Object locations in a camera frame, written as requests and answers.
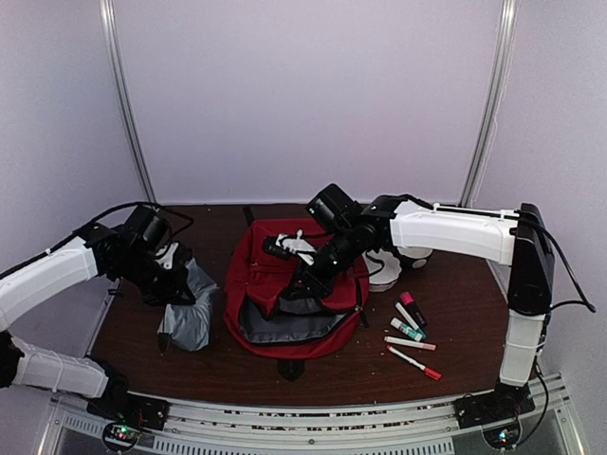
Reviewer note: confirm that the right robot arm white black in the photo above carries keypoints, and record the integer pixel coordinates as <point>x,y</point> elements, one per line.
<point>515,238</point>

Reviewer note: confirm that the red backpack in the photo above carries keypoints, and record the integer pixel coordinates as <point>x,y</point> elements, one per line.
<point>290,331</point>

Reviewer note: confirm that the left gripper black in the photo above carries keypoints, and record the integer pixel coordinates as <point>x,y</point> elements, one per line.
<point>176,288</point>

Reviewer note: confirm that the grey pencil pouch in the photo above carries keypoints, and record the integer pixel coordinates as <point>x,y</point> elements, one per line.
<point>188,327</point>

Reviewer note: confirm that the white black marker teal cap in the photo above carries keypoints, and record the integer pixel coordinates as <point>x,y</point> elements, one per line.
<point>403,312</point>

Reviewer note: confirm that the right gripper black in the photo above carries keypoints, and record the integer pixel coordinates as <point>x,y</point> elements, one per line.
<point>316,284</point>

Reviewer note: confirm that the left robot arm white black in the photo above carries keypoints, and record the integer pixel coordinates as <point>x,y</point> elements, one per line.
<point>88,253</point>

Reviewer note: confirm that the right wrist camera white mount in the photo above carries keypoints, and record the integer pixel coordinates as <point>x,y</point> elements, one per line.
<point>285,246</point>

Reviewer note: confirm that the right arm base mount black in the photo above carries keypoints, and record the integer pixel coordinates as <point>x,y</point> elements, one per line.
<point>502,403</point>

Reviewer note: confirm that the aluminium corner post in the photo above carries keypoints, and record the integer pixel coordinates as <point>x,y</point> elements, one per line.
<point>112,39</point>
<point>496,89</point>

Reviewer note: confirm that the white pen pink cap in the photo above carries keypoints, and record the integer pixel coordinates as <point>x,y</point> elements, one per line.
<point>398,341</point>

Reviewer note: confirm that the aluminium front rail frame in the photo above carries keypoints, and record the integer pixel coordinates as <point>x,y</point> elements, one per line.
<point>416,427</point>

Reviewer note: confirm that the left aluminium corner post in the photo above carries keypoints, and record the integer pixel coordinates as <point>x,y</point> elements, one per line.
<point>112,39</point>

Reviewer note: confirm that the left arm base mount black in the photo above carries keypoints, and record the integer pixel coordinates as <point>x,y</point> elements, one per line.
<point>119,404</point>

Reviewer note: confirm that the white pen red cap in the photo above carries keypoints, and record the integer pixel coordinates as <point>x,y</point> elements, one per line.
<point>432,374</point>

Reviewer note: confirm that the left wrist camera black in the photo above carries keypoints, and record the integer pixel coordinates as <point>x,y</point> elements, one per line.
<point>145,230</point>

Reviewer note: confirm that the white scalloped bowl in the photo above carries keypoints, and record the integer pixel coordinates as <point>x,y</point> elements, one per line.
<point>383,270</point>

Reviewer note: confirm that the pink highlighter marker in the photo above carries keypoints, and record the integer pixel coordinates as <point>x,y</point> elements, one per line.
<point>412,309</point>

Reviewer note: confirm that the dark blue dotted bowl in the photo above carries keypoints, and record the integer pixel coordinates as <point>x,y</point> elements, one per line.
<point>414,257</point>

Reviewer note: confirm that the right aluminium corner post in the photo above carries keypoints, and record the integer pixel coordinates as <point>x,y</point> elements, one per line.
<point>496,89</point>

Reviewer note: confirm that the white green glue stick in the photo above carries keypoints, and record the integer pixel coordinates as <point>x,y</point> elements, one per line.
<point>407,330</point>

